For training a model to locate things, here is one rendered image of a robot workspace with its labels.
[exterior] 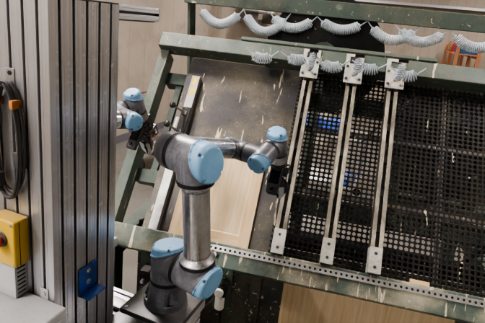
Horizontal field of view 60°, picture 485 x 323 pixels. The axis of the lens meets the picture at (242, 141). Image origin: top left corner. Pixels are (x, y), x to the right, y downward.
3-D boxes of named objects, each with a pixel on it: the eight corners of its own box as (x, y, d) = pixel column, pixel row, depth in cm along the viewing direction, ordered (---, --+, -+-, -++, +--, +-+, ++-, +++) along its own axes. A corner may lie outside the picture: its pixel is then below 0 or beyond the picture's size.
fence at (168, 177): (150, 229, 229) (147, 228, 225) (193, 78, 261) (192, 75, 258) (158, 231, 228) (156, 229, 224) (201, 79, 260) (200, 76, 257)
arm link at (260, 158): (240, 169, 158) (256, 152, 164) (265, 178, 152) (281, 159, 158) (236, 153, 153) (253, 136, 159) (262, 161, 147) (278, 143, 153)
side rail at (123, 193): (112, 222, 239) (104, 218, 229) (165, 58, 276) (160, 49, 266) (122, 224, 238) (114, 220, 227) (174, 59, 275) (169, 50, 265)
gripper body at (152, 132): (159, 133, 201) (153, 114, 193) (149, 145, 196) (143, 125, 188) (146, 130, 204) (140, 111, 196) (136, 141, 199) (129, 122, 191)
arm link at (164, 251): (167, 262, 155) (169, 228, 151) (194, 277, 148) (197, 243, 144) (141, 275, 145) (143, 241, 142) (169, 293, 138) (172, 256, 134)
